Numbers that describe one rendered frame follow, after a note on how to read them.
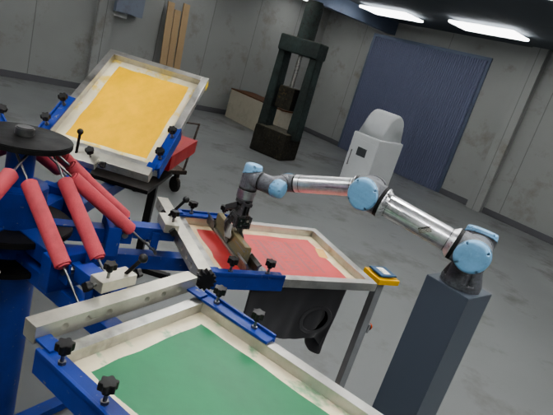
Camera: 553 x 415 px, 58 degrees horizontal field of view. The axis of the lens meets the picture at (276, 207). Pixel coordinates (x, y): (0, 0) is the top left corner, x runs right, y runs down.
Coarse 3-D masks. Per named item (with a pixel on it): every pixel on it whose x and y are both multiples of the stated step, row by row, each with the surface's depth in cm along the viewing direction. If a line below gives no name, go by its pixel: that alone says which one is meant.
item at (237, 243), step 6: (222, 216) 224; (216, 222) 226; (222, 222) 220; (216, 228) 225; (222, 228) 220; (234, 228) 213; (222, 234) 219; (234, 234) 208; (228, 240) 213; (234, 240) 207; (240, 240) 203; (234, 246) 207; (240, 246) 201; (246, 246) 198; (240, 252) 200; (246, 252) 198; (246, 258) 199
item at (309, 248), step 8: (200, 232) 226; (208, 232) 229; (208, 240) 220; (216, 240) 223; (248, 240) 233; (272, 240) 242; (280, 240) 245; (288, 240) 249; (296, 240) 252; (304, 240) 255; (216, 248) 215; (224, 248) 217; (256, 248) 228; (304, 248) 245; (312, 248) 248; (312, 256) 238
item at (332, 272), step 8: (216, 256) 207; (224, 256) 209; (256, 256) 219; (224, 264) 202; (264, 264) 213; (320, 264) 231; (328, 264) 234; (280, 272) 210; (288, 272) 213; (296, 272) 215; (304, 272) 218; (328, 272) 226; (336, 272) 228
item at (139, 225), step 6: (138, 222) 195; (144, 222) 197; (150, 222) 198; (138, 228) 191; (144, 228) 192; (150, 228) 193; (156, 228) 195; (132, 234) 191; (138, 234) 192; (144, 234) 193; (150, 234) 194; (162, 234) 196; (168, 234) 197; (168, 240) 199
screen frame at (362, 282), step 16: (192, 224) 232; (256, 224) 247; (272, 224) 254; (320, 240) 256; (208, 256) 196; (336, 256) 243; (352, 272) 230; (320, 288) 207; (336, 288) 210; (352, 288) 214; (368, 288) 218
